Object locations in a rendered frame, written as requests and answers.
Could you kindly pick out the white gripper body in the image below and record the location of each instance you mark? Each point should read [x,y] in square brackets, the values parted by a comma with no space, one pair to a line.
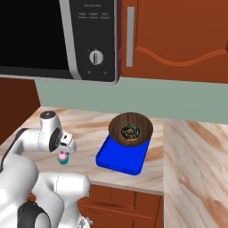
[70,146]

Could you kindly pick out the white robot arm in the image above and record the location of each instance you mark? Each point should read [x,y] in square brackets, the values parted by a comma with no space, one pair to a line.
[17,175]

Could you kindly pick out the pink and teal cupcake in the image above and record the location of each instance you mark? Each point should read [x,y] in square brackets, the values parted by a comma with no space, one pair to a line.
[62,158]

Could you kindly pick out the dark wooden bowl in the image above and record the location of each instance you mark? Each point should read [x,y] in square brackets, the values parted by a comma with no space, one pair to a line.
[117,135]

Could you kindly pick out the blue tray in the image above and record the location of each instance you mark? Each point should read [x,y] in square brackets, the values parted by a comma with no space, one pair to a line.
[118,158]

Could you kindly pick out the chocolate sprinkled donut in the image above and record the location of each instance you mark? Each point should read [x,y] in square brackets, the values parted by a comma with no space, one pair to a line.
[130,132]

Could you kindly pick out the dark brown side panel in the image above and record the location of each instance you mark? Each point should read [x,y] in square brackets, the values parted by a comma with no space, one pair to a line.
[14,104]

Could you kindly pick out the brown base cupboard front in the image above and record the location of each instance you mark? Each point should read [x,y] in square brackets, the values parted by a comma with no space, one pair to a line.
[124,207]

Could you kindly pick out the silver microwave knob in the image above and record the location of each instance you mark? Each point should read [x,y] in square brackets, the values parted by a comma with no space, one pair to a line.
[96,57]

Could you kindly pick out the black and silver microwave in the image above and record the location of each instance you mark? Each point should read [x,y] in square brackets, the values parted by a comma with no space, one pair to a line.
[32,35]

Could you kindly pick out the brown wall cupboard door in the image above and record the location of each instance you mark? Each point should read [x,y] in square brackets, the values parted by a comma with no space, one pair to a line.
[181,32]

